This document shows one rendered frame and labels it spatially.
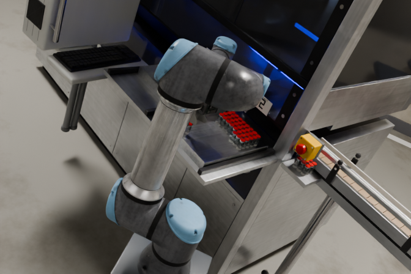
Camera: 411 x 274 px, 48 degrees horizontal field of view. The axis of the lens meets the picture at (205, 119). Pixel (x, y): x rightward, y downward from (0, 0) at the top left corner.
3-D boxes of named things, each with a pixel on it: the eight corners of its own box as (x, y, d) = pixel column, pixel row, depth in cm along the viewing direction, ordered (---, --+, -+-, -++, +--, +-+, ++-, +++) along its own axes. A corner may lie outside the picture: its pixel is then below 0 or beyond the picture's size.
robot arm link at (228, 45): (213, 39, 149) (219, 32, 156) (201, 68, 155) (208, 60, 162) (235, 49, 148) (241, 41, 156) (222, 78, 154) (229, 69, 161)
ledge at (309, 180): (300, 159, 193) (303, 155, 192) (323, 180, 186) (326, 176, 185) (279, 166, 184) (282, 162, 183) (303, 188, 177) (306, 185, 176)
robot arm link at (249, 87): (275, 82, 101) (274, 73, 149) (229, 60, 101) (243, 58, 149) (252, 129, 103) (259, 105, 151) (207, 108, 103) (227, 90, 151)
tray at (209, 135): (224, 113, 197) (227, 107, 196) (264, 153, 184) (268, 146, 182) (160, 124, 175) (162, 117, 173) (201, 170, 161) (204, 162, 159)
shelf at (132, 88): (188, 66, 227) (189, 62, 226) (288, 158, 190) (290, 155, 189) (102, 72, 194) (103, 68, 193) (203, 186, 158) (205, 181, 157)
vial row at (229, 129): (218, 121, 190) (221, 112, 188) (246, 148, 181) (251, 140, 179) (214, 122, 189) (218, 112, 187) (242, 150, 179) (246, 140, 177)
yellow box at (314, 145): (303, 146, 182) (311, 132, 179) (317, 158, 178) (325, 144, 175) (292, 149, 177) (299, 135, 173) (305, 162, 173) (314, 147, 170)
